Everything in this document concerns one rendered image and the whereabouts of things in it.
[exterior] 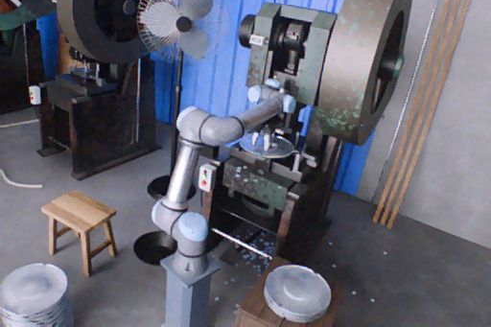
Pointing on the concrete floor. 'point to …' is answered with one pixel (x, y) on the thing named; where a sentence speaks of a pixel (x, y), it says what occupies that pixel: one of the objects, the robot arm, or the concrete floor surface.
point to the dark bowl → (154, 246)
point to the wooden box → (247, 316)
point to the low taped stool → (89, 220)
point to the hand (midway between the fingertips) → (259, 147)
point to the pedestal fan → (181, 17)
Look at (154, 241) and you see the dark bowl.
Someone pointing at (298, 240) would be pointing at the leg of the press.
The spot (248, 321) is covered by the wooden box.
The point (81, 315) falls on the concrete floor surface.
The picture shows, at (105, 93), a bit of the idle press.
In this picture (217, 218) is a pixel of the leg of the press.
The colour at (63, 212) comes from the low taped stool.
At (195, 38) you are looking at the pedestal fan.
